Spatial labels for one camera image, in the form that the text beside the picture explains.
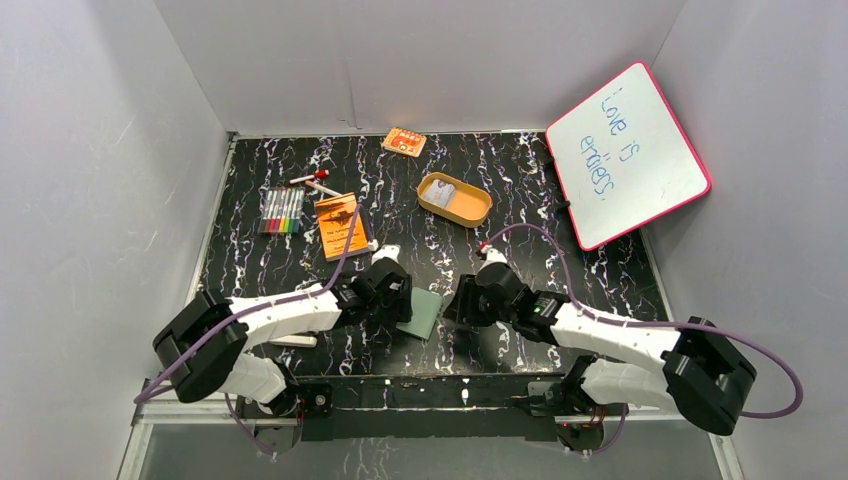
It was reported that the mint green card holder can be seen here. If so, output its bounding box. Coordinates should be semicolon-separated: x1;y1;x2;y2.
396;287;443;341

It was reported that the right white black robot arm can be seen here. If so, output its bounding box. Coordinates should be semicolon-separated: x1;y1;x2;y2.
444;263;756;436

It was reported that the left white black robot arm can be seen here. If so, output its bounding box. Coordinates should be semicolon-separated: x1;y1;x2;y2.
152;245;412;416

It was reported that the orange paperback book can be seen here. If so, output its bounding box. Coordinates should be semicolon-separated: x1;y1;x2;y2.
314;193;372;262

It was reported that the white eraser block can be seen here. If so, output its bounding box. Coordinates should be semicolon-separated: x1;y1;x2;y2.
269;334;317;348

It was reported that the tan oval tray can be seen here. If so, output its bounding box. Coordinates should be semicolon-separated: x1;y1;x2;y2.
416;172;493;229

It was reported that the pack of coloured markers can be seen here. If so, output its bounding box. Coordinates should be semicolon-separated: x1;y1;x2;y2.
260;187;305;235

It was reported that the white marker pen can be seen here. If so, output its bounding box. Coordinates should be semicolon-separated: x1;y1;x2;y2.
305;180;341;197

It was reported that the red capped marker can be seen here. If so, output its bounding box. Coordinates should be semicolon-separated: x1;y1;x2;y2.
289;169;329;185

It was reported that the pink framed whiteboard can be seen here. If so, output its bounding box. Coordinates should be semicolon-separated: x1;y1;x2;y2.
545;61;712;251

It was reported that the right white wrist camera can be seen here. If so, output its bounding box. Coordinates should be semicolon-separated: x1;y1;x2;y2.
479;244;509;270

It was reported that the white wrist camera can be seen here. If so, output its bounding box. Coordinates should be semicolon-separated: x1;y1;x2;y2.
371;244;401;263
479;244;509;270

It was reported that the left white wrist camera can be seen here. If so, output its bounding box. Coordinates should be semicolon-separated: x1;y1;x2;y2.
371;244;401;263

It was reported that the black aluminium base frame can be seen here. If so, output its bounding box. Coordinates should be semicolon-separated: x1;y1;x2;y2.
132;374;730;458

